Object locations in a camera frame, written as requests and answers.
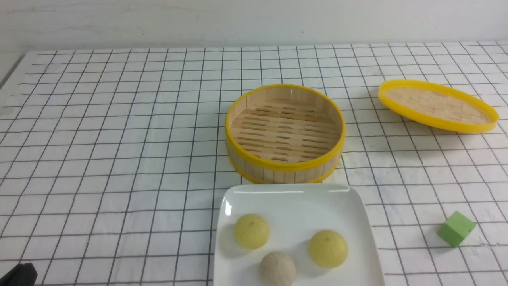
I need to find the yellow rimmed bamboo steamer lid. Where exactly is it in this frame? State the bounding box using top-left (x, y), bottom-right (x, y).
top-left (378, 79), bottom-right (499, 133)

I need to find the beige steamed bun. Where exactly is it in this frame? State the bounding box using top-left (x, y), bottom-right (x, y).
top-left (259, 251), bottom-right (297, 286)

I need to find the green foam cube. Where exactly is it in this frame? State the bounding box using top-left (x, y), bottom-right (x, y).
top-left (437, 211), bottom-right (476, 248)

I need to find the white checkered tablecloth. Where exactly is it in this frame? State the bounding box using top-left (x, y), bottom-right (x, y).
top-left (0, 41), bottom-right (508, 286)

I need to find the yellow rimmed bamboo steamer basket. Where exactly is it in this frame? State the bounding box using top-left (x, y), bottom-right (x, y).
top-left (225, 84), bottom-right (346, 184)

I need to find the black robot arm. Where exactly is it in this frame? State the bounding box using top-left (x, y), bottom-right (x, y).
top-left (0, 263), bottom-right (38, 286)

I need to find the white square ceramic plate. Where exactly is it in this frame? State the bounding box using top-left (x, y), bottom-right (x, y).
top-left (214, 183), bottom-right (386, 286)

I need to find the yellow steamed bun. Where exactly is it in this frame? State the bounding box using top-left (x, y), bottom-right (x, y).
top-left (309, 229), bottom-right (348, 269)
top-left (234, 213), bottom-right (270, 249)

